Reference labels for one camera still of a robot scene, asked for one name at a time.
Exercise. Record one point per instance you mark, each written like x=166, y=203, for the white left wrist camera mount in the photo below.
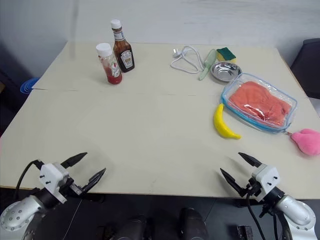
x=51, y=177

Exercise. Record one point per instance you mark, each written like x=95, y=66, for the yellow and green sponge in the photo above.
x=226, y=53

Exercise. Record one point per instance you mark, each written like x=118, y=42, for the brown sauce bottle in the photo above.
x=123, y=52

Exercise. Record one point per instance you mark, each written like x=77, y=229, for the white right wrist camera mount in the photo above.
x=266, y=177

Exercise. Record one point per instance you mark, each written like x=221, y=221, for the small steel bowl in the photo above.
x=225, y=72

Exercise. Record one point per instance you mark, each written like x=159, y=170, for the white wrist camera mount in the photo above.
x=266, y=177
x=51, y=177

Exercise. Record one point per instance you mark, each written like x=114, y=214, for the blue ribbed object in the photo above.
x=27, y=86

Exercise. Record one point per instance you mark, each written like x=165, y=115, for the nearly empty ketchup bottle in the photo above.
x=113, y=70

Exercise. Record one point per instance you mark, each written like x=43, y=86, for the dark rounded shape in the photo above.
x=132, y=228

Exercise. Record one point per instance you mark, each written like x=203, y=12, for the pink cloth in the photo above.
x=255, y=97

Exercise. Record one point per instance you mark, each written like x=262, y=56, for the pink plush toy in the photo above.
x=307, y=142

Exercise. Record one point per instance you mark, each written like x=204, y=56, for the clear pouch with orange cloth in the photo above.
x=231, y=87

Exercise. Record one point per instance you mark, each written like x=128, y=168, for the yellow toy banana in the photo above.
x=221, y=125

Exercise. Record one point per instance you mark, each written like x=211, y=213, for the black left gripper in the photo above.
x=72, y=188

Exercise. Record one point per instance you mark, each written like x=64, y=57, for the black chair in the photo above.
x=308, y=65

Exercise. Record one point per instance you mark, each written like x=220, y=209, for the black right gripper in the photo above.
x=252, y=190

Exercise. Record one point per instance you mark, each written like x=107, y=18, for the translucent green brush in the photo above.
x=210, y=60

